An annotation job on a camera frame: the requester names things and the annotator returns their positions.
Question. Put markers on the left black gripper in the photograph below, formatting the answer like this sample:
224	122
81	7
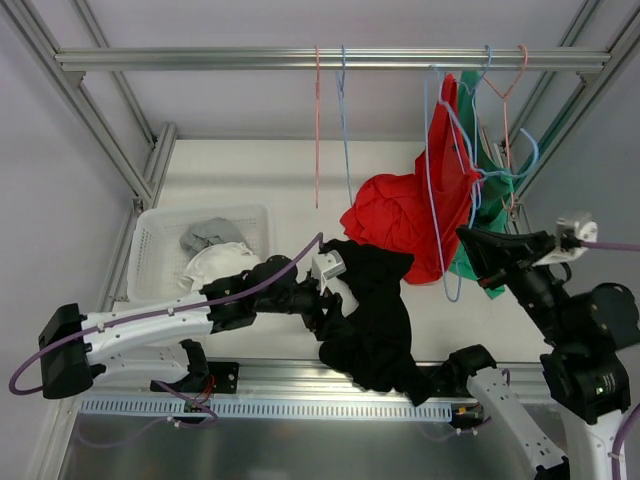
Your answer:
310	310

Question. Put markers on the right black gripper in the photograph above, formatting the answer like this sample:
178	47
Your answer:
513	261

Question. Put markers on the black tank top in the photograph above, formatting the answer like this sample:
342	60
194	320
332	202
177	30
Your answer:
373	343

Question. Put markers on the white tank top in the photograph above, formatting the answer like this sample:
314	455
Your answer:
216	262

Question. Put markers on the grey tank top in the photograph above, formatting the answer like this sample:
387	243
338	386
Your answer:
204	234

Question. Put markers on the light blue hanger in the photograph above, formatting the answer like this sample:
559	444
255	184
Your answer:
340	78

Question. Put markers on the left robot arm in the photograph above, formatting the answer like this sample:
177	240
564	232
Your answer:
159	342

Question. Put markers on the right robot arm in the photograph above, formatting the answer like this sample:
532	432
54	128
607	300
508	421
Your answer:
582	370

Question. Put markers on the pink hanger with green top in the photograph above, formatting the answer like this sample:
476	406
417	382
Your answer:
505	97

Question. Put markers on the green tank top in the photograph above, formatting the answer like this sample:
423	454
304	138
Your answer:
498	188

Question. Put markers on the blue hanger with red top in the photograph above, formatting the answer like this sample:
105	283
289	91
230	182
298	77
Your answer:
474	143

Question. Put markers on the red tank top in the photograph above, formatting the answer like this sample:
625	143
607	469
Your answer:
418	213

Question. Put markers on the white plastic basket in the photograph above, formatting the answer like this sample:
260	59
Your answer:
157	261

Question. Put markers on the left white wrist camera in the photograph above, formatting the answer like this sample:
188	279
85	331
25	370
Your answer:
326	266

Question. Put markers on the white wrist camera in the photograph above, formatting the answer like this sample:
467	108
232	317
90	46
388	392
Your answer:
326	266
572	230

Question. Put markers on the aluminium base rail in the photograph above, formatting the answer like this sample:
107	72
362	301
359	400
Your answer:
290	378

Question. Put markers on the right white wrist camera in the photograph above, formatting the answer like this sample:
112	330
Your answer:
572	230

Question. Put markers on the white slotted cable duct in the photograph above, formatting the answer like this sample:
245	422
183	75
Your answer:
235	407

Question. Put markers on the aluminium frame right posts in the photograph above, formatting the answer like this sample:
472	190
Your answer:
560	101

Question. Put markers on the aluminium frame posts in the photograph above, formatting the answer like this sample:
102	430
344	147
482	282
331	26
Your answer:
560	101
145	183

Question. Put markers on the aluminium hanging rail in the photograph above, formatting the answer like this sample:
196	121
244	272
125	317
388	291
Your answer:
272	58

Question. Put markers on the aluminium frame left posts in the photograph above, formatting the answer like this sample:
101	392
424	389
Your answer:
145	183

